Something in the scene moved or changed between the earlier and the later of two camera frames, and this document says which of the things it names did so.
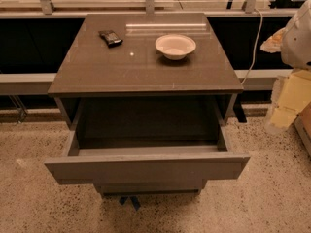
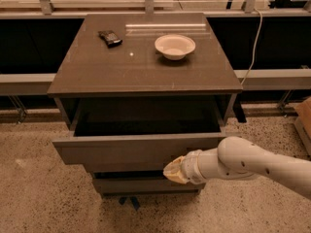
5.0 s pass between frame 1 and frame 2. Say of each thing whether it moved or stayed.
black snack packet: stayed
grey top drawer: moved
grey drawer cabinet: stayed
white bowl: stayed
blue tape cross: stayed
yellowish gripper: moved
